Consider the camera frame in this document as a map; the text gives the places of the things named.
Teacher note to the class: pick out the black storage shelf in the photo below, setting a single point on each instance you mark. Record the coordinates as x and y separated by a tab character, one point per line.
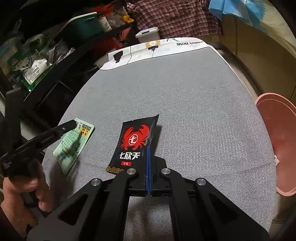
48	50

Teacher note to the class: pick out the green wet wipe packet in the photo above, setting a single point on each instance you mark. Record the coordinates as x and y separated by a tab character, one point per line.
72	144

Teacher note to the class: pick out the teal storage box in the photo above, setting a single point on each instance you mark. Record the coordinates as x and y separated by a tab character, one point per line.
82	26

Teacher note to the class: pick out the yellow toy duck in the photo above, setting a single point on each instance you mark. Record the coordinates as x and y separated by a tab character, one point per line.
127	19

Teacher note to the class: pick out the green white food bag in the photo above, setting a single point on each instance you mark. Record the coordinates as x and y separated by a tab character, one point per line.
31	67

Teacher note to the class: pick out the grey fabric table cover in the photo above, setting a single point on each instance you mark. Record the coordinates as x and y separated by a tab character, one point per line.
209	127

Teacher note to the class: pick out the white lidded trash can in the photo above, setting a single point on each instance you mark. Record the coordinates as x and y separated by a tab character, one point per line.
147	35

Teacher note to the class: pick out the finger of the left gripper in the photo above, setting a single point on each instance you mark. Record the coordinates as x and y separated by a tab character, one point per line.
49	137

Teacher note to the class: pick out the pink plastic trash bin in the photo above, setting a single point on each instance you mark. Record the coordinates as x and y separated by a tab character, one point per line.
278	114

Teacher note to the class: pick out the person's left hand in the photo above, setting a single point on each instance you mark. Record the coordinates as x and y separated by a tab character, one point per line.
15	216

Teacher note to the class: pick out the red plaid cloth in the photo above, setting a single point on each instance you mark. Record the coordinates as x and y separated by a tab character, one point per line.
175	18

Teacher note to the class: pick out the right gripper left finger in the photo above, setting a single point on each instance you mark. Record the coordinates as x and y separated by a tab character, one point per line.
98	210

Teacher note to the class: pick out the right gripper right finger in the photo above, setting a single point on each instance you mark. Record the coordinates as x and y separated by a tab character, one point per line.
198	211

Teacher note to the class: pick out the small white jar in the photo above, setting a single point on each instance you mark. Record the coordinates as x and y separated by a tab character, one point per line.
104	23

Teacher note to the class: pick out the black crab snack packet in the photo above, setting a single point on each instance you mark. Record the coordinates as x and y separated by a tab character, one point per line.
134	138

